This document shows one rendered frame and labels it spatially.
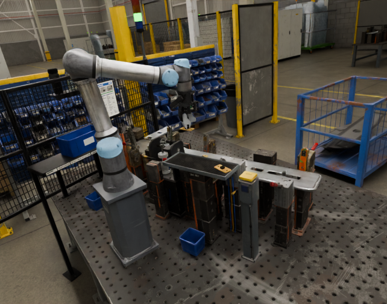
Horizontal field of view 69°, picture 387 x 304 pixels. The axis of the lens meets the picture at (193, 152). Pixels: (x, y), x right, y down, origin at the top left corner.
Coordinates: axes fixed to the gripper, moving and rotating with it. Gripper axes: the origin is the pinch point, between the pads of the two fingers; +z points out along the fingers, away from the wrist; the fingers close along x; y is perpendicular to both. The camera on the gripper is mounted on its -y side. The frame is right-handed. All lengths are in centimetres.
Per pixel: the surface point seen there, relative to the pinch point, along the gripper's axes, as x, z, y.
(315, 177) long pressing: 25, 28, 62
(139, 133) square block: 23, 24, -76
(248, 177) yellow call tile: -15, 12, 48
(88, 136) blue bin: -15, 15, -85
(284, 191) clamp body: 0, 24, 57
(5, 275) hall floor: -89, 128, -153
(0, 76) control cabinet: 105, 8, -671
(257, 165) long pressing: 23.2, 27.9, 30.0
